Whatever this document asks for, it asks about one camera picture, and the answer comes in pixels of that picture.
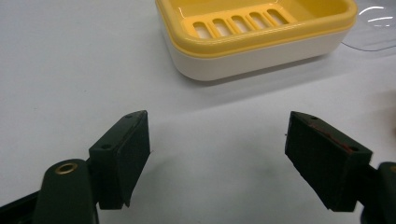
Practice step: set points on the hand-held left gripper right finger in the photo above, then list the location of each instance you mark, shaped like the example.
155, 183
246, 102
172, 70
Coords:
323, 161

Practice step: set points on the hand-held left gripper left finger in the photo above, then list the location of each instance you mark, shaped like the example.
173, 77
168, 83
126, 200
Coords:
120, 161

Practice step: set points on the yellow and white soap box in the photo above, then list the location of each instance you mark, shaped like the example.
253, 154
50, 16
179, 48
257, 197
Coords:
255, 46

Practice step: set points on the clear plastic lid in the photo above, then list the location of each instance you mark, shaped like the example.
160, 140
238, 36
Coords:
373, 28

